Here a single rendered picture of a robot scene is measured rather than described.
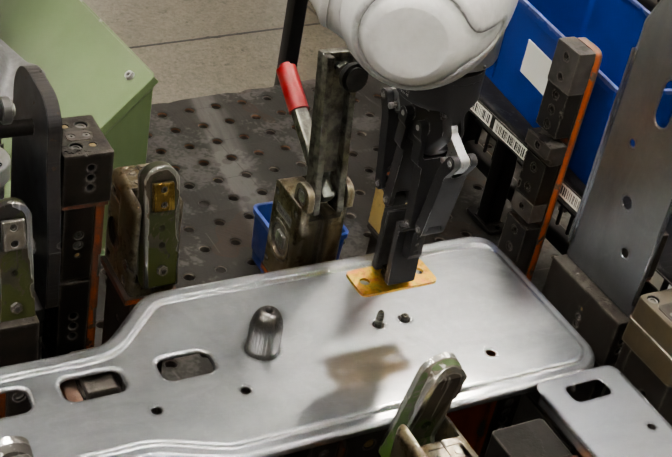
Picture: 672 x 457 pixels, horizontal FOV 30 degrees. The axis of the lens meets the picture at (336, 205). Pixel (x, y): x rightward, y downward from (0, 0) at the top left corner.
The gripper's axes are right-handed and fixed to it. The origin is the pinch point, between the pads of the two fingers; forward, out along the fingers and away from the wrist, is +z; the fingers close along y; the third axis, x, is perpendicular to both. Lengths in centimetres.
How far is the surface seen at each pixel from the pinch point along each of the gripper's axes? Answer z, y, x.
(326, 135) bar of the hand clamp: -3.5, -14.1, -1.3
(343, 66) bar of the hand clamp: -11.0, -14.6, -0.5
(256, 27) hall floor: 111, -238, 108
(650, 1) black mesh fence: -5, -32, 55
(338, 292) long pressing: 9.9, -5.6, -1.8
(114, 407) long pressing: 9.7, 3.2, -28.4
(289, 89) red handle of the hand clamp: -3.3, -23.4, -0.9
